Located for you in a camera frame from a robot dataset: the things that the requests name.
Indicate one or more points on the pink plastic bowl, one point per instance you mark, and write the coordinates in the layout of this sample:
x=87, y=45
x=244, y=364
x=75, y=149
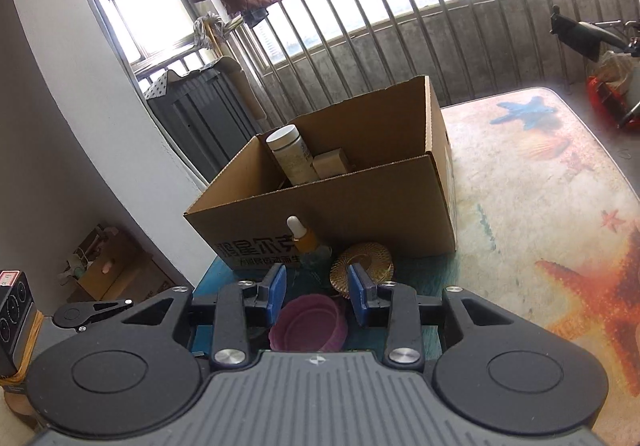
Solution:
x=310, y=328

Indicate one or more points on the wheelchair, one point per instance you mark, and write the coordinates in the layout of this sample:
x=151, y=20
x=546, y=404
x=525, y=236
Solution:
x=580, y=36

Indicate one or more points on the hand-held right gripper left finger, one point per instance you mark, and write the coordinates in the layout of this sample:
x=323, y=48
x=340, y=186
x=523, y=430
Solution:
x=276, y=296

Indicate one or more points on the amber dropper bottle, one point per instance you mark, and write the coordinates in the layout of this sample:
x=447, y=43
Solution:
x=304, y=241

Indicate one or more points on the brown cardboard box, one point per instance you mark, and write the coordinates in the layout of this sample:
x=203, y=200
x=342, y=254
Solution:
x=375, y=211

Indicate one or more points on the blue hanging garment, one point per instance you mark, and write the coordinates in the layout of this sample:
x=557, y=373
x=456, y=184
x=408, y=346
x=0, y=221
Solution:
x=255, y=17

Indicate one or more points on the dark grey ribbed panel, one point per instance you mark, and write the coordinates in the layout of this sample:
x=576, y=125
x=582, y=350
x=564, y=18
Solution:
x=200, y=116

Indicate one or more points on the open cardboard storage box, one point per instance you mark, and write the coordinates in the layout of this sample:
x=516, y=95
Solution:
x=120, y=271

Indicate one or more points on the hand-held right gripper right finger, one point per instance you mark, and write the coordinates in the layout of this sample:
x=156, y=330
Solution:
x=357, y=298

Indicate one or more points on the red plastic bag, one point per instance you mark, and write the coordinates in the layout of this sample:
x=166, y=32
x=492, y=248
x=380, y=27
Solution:
x=602, y=91

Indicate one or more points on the beige plastic bag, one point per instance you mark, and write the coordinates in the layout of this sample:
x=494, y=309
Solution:
x=617, y=64

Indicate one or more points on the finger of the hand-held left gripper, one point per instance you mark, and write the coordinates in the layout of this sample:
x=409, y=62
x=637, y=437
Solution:
x=110, y=308

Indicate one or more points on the small tan box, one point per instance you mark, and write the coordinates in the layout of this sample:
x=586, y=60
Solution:
x=331, y=162

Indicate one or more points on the starfish printed table mat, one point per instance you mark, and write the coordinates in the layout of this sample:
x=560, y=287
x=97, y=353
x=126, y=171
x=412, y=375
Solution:
x=525, y=206

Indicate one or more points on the white capped bottle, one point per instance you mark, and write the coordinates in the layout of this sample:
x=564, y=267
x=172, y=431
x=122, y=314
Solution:
x=292, y=154

